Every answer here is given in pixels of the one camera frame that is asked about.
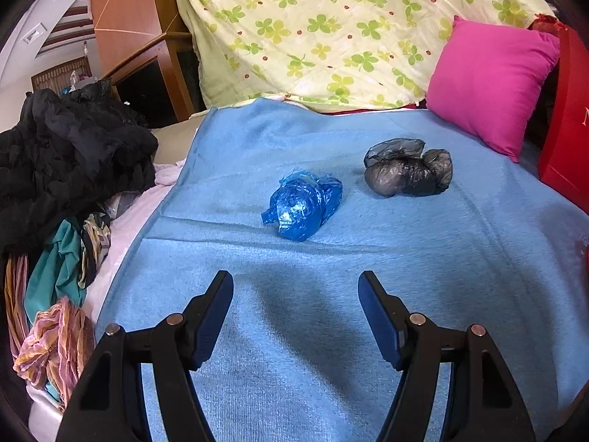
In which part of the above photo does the light blue blanket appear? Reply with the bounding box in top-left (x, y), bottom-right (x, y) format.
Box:
top-left (94, 97), bottom-right (589, 442)

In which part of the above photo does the red paper shopping bag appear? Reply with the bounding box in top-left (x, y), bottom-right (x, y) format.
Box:
top-left (536, 23), bottom-right (589, 215)

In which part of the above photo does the pink striped crinkled cloth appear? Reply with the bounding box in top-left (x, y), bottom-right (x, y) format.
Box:
top-left (13, 297), bottom-right (95, 393)

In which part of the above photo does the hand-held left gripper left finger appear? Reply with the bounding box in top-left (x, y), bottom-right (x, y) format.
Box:
top-left (55, 270), bottom-right (234, 442)

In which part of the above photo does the yellow black patterned cloth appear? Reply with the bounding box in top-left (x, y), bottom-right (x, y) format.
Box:
top-left (79, 212), bottom-right (114, 287)

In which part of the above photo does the brown wooden pillar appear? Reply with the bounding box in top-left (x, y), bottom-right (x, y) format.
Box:
top-left (89, 0), bottom-right (195, 120)

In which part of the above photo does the teal cloth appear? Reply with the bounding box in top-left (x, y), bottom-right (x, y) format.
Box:
top-left (25, 216), bottom-right (89, 329)

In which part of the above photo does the blue plastic bag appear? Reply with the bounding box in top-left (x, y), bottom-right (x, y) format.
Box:
top-left (261, 170), bottom-right (344, 242)

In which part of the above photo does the green clover print quilt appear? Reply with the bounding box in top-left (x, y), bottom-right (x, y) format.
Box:
top-left (175, 0), bottom-right (558, 114)

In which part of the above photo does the pink pillow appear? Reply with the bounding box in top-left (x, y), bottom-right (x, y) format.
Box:
top-left (426, 15), bottom-right (561, 163)

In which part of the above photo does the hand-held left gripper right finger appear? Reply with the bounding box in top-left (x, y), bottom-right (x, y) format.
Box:
top-left (358, 271), bottom-right (537, 442)

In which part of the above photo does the black plastic bag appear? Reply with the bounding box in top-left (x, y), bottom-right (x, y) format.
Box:
top-left (363, 137), bottom-right (454, 198)

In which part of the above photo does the white bed sheet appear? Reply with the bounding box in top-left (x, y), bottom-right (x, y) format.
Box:
top-left (85, 157), bottom-right (195, 305)

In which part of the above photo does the black lace cloth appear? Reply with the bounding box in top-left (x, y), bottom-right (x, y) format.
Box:
top-left (0, 80), bottom-right (158, 259)

